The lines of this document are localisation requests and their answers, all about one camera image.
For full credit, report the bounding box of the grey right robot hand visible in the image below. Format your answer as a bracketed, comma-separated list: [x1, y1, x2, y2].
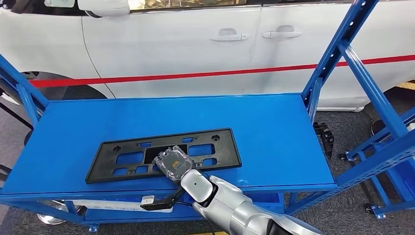
[151, 145, 195, 185]

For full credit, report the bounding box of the black plastic plate bracket part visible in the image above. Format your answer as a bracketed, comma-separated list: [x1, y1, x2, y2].
[85, 127, 243, 185]

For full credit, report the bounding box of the white car with red stripe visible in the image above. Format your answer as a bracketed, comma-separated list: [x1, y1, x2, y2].
[0, 0, 415, 113]

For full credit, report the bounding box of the chrome round stand base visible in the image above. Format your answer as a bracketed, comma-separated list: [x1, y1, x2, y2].
[36, 200, 78, 226]

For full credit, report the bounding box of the black bracket object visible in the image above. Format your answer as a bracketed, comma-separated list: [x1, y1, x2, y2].
[313, 121, 335, 160]

